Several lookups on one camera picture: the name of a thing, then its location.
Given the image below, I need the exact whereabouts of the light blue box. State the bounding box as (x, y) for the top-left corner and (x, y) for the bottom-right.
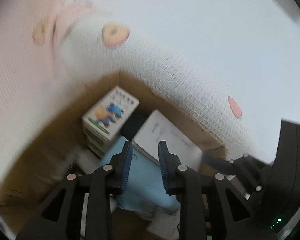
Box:
(116, 148), (180, 213)

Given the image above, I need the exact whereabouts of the pink Hello Kitty blanket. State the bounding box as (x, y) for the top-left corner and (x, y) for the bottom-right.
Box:
(0, 0), (263, 181)

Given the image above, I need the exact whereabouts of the green white small box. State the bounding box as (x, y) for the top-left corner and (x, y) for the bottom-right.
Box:
(87, 136), (110, 152)
(87, 144), (106, 158)
(82, 86), (140, 144)

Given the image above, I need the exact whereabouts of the white spiral notebook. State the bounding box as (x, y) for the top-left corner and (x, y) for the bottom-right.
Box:
(132, 109), (203, 171)

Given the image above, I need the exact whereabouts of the brown cardboard box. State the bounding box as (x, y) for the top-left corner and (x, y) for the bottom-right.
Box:
(0, 71), (222, 239)

